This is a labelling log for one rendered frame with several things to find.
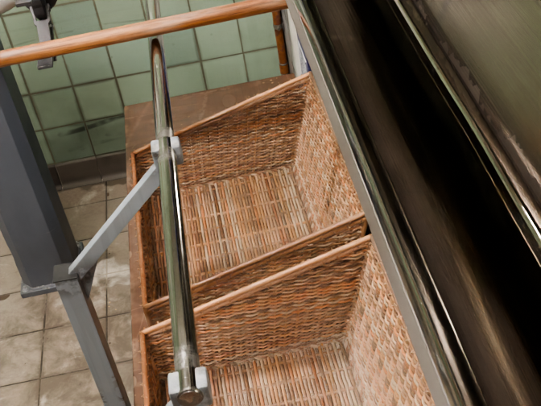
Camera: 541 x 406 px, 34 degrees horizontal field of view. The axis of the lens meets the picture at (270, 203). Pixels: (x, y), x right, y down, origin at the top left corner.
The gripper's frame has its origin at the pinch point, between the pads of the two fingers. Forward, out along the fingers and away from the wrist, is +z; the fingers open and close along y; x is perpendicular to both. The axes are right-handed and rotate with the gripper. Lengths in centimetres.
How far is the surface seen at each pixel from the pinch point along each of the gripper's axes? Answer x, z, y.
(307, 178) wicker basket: -50, -7, 54
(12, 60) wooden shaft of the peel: 3.5, 9.8, -0.6
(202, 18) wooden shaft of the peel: -32.2, 9.6, -1.4
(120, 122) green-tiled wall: 4, -116, 97
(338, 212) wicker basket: -52, 18, 45
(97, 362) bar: 0, 45, 45
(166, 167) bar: -22, 50, 1
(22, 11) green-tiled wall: 24, -117, 48
